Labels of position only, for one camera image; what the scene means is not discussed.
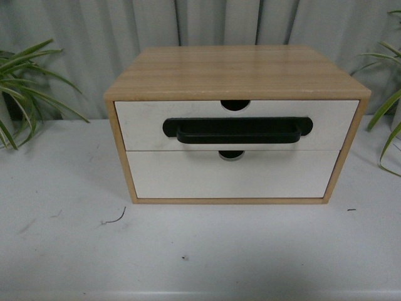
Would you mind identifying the left green spider plant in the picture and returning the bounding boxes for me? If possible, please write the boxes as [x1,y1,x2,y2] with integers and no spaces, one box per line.
[1,38,89,150]

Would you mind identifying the white drawer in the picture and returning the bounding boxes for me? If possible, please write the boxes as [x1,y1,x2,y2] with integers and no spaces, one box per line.
[115,100,359,151]
[127,150,338,199]

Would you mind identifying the grey curtain backdrop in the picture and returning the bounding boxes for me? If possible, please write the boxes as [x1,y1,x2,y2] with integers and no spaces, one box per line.
[1,1,400,119]

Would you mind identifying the green spider plant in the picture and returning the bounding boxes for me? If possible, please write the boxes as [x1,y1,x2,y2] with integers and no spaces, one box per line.
[1,38,89,150]
[351,9,401,177]

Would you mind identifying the right green spider plant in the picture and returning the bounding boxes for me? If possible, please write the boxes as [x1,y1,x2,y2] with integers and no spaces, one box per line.
[351,9,401,177]

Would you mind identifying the small twig on table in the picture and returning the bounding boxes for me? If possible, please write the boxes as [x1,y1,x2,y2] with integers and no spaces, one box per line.
[100,206,127,224]

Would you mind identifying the black drawer handle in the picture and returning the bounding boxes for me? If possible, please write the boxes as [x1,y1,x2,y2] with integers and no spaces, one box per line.
[162,117,313,144]

